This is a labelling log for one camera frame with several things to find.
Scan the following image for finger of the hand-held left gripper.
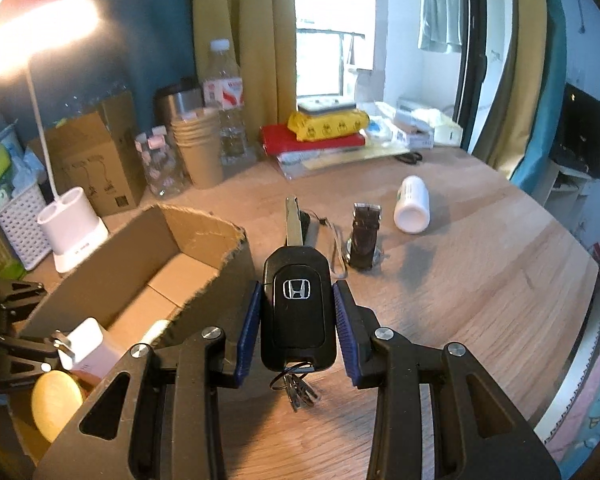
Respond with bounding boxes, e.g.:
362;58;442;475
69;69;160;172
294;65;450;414
0;330;76;396
0;280;46;311

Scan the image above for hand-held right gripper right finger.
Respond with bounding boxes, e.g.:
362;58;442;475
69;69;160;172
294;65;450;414
332;279;563;480

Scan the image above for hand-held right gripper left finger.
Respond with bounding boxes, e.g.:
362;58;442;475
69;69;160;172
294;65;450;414
32;280;262;480

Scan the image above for black car key with keys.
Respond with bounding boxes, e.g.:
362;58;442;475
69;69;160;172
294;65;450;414
260;196;338;413

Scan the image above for red tin can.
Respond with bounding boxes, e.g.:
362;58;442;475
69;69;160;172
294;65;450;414
30;345;126;443

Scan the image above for white charger plug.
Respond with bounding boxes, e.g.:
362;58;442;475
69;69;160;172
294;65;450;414
50;317;106;373

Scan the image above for dark wristwatch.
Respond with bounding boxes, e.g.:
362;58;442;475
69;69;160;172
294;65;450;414
346;202;383;268

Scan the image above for cardboard box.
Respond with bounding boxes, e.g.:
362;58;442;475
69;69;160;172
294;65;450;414
7;204;256;466

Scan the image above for black flashlight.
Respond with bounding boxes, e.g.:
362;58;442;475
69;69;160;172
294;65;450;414
300;210;348;281

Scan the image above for white plastic bottle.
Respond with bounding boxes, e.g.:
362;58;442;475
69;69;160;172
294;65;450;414
393;175;429;234

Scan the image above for white woven basket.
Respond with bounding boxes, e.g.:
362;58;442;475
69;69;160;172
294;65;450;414
0;180;56;271

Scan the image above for white desk lamp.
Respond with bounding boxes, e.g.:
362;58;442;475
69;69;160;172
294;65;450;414
0;0;110;275

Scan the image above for brown cardboard carton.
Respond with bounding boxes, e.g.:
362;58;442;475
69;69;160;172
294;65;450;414
27;91;146;218

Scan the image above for clear plastic document bag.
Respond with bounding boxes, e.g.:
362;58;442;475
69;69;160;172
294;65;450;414
275;147;411;181

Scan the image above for stack of paper cups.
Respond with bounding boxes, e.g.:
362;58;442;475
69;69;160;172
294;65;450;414
170;106;224;189

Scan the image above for clear glass jar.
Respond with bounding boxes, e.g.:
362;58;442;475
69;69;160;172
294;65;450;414
135;126;188;197

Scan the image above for yellow wipes packet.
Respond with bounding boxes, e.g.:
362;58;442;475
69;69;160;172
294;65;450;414
286;108;370;143

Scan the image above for pale yellow box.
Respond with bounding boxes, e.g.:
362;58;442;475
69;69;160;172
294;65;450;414
397;97;465;147

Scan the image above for white grey flat scale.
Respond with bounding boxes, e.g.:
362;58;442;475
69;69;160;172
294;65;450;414
297;99;357;116

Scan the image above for clear water bottle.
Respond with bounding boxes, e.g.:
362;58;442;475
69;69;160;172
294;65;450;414
203;39;256;166

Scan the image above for steel cup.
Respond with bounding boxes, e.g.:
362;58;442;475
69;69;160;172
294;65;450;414
154;77;206;121

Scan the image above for blue printed blanket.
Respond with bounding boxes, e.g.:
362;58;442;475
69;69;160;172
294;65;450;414
545;345;600;461

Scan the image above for white computer desk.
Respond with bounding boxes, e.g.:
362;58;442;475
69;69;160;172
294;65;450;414
542;157;596;221

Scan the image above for teal curtain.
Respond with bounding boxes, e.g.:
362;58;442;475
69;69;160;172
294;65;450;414
510;0;568;206
0;0;201;126

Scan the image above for yellow curtain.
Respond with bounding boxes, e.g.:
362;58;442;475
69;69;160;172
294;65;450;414
472;0;546;181
192;0;298;161

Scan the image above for black monitor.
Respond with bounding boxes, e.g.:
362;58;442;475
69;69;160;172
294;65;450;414
550;82;600;179

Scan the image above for hanging pale green clothes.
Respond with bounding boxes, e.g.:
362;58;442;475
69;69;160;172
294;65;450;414
419;0;463;53

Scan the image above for black door frame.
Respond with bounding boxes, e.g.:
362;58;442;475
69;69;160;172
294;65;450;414
452;0;513;156

